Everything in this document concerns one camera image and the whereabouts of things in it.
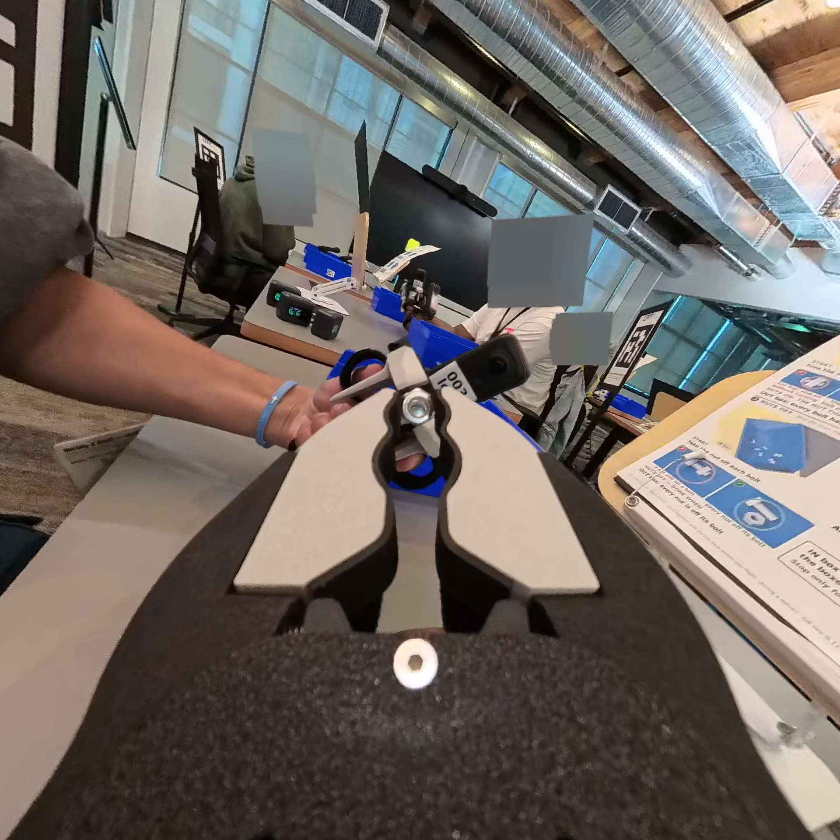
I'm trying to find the white paper tag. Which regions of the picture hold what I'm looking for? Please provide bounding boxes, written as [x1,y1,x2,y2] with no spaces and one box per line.
[374,244,442,284]

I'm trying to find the black webcam bar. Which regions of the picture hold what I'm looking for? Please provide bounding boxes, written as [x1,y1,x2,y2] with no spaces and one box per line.
[422,164,498,219]

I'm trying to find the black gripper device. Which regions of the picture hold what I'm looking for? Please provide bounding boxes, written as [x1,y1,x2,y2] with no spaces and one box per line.
[399,268,442,324]

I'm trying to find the grey table wooden edge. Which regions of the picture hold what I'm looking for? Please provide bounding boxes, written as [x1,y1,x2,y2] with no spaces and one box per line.
[241,261,476,367]

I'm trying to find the grey desk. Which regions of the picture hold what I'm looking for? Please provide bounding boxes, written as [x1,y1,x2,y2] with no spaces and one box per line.
[0,336,840,837]

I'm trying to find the framed marker sign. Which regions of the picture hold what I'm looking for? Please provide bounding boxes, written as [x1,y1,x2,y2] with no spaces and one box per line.
[0,0,40,151]

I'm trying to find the printed instruction sheet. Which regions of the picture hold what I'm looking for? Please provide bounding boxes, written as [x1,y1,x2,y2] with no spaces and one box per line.
[617,336,840,651]

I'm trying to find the blue wristband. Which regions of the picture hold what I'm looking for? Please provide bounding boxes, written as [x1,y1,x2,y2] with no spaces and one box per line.
[255,379,300,450]

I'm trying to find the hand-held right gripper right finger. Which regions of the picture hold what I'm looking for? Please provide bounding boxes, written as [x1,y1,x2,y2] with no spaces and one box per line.
[433,390,601,633]

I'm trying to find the wooden post black flag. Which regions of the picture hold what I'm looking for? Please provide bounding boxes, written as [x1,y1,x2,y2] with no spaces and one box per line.
[352,120,373,291]

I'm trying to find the black monitor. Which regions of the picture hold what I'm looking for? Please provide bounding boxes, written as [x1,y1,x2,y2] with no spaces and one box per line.
[366,150,500,312]

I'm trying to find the small marker sign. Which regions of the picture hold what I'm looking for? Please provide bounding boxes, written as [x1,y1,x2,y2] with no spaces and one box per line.
[193,128,226,179]
[600,301,675,389]

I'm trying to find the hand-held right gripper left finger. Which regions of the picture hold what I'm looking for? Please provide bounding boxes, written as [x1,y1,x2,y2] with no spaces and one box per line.
[234,390,400,633]

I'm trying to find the silver air duct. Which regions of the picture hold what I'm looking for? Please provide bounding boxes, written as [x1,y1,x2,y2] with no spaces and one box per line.
[430,0,840,280]
[379,23,693,278]

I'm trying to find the person's left forearm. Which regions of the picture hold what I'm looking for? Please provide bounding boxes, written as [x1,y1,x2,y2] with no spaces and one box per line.
[0,141,309,454]

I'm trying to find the wooden backing board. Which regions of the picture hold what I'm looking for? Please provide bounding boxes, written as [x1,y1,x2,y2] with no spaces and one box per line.
[597,369,840,500]

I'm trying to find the blue plastic bin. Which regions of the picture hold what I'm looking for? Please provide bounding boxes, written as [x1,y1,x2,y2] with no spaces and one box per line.
[594,390,648,419]
[303,244,353,282]
[371,286,409,324]
[407,318,506,370]
[327,351,544,492]

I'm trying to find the person's torso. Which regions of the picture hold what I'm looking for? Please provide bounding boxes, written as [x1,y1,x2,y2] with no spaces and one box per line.
[0,515,52,595]

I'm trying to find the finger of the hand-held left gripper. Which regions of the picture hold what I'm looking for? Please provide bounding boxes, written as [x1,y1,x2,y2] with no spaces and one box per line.
[387,346,433,395]
[394,420,442,462]

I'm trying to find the black office chair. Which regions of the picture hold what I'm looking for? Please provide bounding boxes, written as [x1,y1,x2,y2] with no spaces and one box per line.
[159,167,263,342]

